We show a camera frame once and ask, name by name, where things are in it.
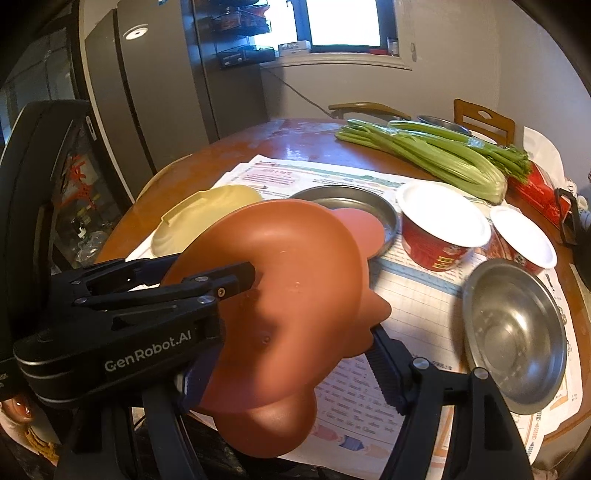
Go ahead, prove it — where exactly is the black wire wall rack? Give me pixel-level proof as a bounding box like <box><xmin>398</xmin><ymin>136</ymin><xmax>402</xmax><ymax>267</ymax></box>
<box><xmin>210</xmin><ymin>0</ymin><xmax>278</xmax><ymax>71</ymax></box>

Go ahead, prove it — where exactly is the shallow steel plate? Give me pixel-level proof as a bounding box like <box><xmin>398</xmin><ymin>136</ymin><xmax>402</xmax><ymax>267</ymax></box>
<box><xmin>292</xmin><ymin>185</ymin><xmax>400</xmax><ymax>259</ymax></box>

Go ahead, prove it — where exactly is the small white bowl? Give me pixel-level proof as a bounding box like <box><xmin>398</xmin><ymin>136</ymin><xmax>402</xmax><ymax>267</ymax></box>
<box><xmin>484</xmin><ymin>205</ymin><xmax>559</xmax><ymax>276</ymax></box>

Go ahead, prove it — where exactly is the black bottle strap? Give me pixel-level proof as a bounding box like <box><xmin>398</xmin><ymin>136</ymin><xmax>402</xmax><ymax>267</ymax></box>
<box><xmin>554</xmin><ymin>187</ymin><xmax>581</xmax><ymax>245</ymax></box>

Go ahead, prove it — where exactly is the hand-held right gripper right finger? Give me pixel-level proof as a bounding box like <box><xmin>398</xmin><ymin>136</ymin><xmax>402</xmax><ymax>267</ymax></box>
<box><xmin>367</xmin><ymin>323</ymin><xmax>535</xmax><ymax>480</ymax></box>

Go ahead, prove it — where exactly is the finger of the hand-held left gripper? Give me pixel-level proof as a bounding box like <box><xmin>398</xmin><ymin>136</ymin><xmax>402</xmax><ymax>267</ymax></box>
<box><xmin>52</xmin><ymin>255</ymin><xmax>181</xmax><ymax>301</ymax></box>
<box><xmin>74</xmin><ymin>261</ymin><xmax>257</xmax><ymax>320</ymax></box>

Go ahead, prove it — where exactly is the grey refrigerator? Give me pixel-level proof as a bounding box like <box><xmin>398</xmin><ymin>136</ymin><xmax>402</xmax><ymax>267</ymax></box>
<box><xmin>78</xmin><ymin>0</ymin><xmax>222</xmax><ymax>185</ymax></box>

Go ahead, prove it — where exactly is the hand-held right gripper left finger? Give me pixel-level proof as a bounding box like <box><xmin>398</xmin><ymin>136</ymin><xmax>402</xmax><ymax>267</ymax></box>
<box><xmin>55</xmin><ymin>353</ymin><xmax>219</xmax><ymax>480</ymax></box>

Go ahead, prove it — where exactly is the orange lobed plate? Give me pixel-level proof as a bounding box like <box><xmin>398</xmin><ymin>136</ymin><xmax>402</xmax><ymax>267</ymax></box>
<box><xmin>161</xmin><ymin>198</ymin><xmax>393</xmax><ymax>460</ymax></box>

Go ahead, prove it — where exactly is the printed newspaper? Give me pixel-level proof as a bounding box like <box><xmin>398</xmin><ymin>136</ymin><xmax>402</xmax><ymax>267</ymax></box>
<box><xmin>124</xmin><ymin>154</ymin><xmax>583</xmax><ymax>480</ymax></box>

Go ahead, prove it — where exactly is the red tissue box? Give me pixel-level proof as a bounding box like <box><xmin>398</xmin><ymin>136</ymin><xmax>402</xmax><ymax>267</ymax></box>
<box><xmin>507</xmin><ymin>161</ymin><xmax>573</xmax><ymax>228</ymax></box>

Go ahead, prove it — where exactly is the wooden chair with cutout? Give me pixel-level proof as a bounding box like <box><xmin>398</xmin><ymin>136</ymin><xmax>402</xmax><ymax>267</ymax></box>
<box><xmin>453</xmin><ymin>98</ymin><xmax>516</xmax><ymax>145</ymax></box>

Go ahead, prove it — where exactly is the wall cable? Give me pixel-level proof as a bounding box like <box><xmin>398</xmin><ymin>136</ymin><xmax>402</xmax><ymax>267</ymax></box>
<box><xmin>276</xmin><ymin>76</ymin><xmax>334</xmax><ymax>117</ymax></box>

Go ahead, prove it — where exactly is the deep steel bowl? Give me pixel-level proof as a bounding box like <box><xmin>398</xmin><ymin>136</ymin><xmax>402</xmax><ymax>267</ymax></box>
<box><xmin>462</xmin><ymin>258</ymin><xmax>568</xmax><ymax>416</ymax></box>

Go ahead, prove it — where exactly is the white tissue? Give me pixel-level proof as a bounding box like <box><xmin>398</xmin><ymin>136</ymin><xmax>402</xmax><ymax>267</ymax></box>
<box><xmin>521</xmin><ymin>126</ymin><xmax>570</xmax><ymax>185</ymax></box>

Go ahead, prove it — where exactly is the thin celery bunch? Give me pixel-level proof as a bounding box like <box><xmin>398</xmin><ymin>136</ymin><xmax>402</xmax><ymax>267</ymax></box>
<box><xmin>387</xmin><ymin>120</ymin><xmax>533</xmax><ymax>178</ymax></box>

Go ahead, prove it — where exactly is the curved wooden chair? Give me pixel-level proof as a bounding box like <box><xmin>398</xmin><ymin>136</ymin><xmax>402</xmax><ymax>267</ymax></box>
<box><xmin>328</xmin><ymin>102</ymin><xmax>413</xmax><ymax>123</ymax></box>

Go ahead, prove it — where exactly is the dark glass cabinet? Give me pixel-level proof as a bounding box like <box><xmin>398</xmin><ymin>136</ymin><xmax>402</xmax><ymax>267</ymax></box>
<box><xmin>0</xmin><ymin>0</ymin><xmax>134</xmax><ymax>268</ymax></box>

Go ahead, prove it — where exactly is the person's left hand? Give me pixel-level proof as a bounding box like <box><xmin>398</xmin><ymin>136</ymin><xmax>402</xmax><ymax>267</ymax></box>
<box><xmin>0</xmin><ymin>394</ymin><xmax>35</xmax><ymax>424</ymax></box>

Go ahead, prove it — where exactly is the window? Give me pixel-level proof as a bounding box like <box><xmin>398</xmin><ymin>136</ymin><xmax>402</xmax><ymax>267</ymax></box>
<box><xmin>276</xmin><ymin>0</ymin><xmax>386</xmax><ymax>51</ymax></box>

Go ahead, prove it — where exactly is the pale yellow plate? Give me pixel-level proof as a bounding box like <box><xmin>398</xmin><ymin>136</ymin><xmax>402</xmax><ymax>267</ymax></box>
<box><xmin>151</xmin><ymin>185</ymin><xmax>265</xmax><ymax>257</ymax></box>

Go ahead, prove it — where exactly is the thick celery bunch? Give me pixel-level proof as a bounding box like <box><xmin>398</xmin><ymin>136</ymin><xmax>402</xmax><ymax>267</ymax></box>
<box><xmin>334</xmin><ymin>119</ymin><xmax>509</xmax><ymax>205</ymax></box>

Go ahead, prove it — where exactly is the large white plate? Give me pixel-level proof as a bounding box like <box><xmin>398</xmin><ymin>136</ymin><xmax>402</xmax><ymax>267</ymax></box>
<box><xmin>396</xmin><ymin>181</ymin><xmax>493</xmax><ymax>273</ymax></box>

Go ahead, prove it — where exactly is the small steel bowl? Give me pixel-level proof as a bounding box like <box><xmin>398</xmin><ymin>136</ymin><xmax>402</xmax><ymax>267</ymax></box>
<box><xmin>417</xmin><ymin>115</ymin><xmax>472</xmax><ymax>136</ymax></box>

